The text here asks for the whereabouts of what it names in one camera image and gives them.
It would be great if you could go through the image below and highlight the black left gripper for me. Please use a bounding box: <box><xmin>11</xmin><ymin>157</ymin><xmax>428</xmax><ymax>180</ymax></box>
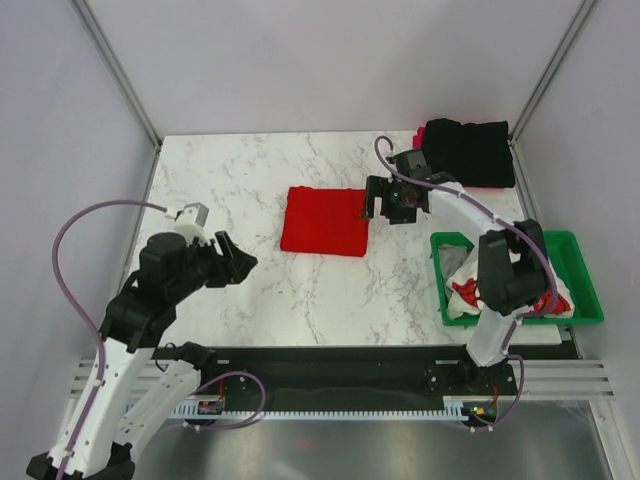
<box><xmin>169</xmin><ymin>229</ymin><xmax>258</xmax><ymax>301</ymax></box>

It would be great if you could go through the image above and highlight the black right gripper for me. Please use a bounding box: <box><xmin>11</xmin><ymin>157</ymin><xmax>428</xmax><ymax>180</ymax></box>
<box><xmin>360</xmin><ymin>175</ymin><xmax>418</xmax><ymax>225</ymax></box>

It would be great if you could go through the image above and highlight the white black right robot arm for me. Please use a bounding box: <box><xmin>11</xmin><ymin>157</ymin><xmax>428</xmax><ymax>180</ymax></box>
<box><xmin>361</xmin><ymin>174</ymin><xmax>557</xmax><ymax>394</ymax></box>

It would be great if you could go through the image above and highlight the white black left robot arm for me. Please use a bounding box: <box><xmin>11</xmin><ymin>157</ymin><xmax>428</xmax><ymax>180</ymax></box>
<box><xmin>26</xmin><ymin>231</ymin><xmax>258</xmax><ymax>479</ymax></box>

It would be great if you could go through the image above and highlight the folded pink t-shirt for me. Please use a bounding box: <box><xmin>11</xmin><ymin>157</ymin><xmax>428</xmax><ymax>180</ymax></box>
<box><xmin>412</xmin><ymin>126</ymin><xmax>506</xmax><ymax>193</ymax></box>

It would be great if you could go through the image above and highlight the grey t-shirt in bin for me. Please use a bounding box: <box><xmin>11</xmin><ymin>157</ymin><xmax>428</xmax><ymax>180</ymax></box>
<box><xmin>437</xmin><ymin>244</ymin><xmax>470</xmax><ymax>280</ymax></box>

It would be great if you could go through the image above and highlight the folded black t-shirt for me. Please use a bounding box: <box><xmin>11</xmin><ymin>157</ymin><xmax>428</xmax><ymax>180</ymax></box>
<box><xmin>419</xmin><ymin>117</ymin><xmax>517</xmax><ymax>190</ymax></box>

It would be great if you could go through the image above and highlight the white red printed t-shirt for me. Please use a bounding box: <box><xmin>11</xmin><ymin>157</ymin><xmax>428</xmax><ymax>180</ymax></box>
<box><xmin>445</xmin><ymin>250</ymin><xmax>575</xmax><ymax>320</ymax></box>

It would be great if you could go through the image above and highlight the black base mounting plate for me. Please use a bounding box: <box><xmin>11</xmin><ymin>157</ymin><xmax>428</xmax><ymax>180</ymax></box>
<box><xmin>196</xmin><ymin>346</ymin><xmax>517</xmax><ymax>410</ymax></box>

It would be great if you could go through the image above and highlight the green plastic bin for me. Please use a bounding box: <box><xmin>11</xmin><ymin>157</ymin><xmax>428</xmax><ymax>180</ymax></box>
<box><xmin>430</xmin><ymin>231</ymin><xmax>604</xmax><ymax>327</ymax></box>

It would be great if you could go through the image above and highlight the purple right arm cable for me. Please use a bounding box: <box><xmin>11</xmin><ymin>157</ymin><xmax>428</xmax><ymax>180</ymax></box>
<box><xmin>374</xmin><ymin>134</ymin><xmax>559</xmax><ymax>435</ymax></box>

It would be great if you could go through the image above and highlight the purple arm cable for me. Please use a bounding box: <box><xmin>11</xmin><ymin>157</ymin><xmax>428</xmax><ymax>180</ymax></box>
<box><xmin>51</xmin><ymin>198</ymin><xmax>267</xmax><ymax>480</ymax></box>
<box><xmin>374</xmin><ymin>134</ymin><xmax>559</xmax><ymax>435</ymax></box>

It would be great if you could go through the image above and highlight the aluminium rail left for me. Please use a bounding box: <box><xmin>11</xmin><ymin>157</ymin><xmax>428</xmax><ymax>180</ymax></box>
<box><xmin>69</xmin><ymin>360</ymin><xmax>169</xmax><ymax>399</ymax></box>

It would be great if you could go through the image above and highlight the aluminium rail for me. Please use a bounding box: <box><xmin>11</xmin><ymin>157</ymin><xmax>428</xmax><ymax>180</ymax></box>
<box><xmin>69</xmin><ymin>360</ymin><xmax>169</xmax><ymax>399</ymax></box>
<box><xmin>521</xmin><ymin>359</ymin><xmax>614</xmax><ymax>401</ymax></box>

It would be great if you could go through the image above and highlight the aluminium frame post right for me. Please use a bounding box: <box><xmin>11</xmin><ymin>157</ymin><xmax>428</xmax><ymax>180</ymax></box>
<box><xmin>508</xmin><ymin>0</ymin><xmax>601</xmax><ymax>144</ymax></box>

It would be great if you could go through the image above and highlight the aluminium frame post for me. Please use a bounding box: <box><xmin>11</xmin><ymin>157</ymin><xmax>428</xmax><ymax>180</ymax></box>
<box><xmin>70</xmin><ymin>0</ymin><xmax>162</xmax><ymax>151</ymax></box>
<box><xmin>508</xmin><ymin>0</ymin><xmax>601</xmax><ymax>144</ymax></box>

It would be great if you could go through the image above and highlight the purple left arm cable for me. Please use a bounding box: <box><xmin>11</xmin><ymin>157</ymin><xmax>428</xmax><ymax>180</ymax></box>
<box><xmin>51</xmin><ymin>198</ymin><xmax>267</xmax><ymax>480</ymax></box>

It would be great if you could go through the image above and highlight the white slotted cable duct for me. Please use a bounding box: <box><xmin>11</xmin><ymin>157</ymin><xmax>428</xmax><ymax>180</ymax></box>
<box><xmin>168</xmin><ymin>398</ymin><xmax>489</xmax><ymax>421</ymax></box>

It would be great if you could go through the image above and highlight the aluminium rail right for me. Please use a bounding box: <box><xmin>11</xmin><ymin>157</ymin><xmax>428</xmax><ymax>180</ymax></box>
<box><xmin>521</xmin><ymin>359</ymin><xmax>614</xmax><ymax>401</ymax></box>

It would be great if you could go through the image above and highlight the aluminium frame post left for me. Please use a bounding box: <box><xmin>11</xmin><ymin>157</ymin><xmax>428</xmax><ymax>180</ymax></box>
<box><xmin>70</xmin><ymin>0</ymin><xmax>162</xmax><ymax>151</ymax></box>

